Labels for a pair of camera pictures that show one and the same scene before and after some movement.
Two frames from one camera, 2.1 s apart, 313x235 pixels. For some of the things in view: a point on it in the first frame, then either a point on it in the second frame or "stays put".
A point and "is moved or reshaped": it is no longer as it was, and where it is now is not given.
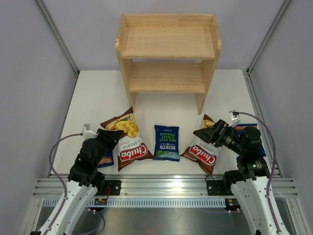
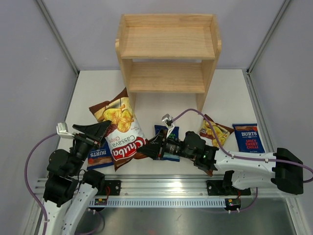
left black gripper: [111, 137] to [98, 130]
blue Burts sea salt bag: [166, 143] stays put
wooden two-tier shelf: [168, 53] stays put
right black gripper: [216, 134] to [155, 145]
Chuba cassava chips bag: [129, 147] is moved or reshaped
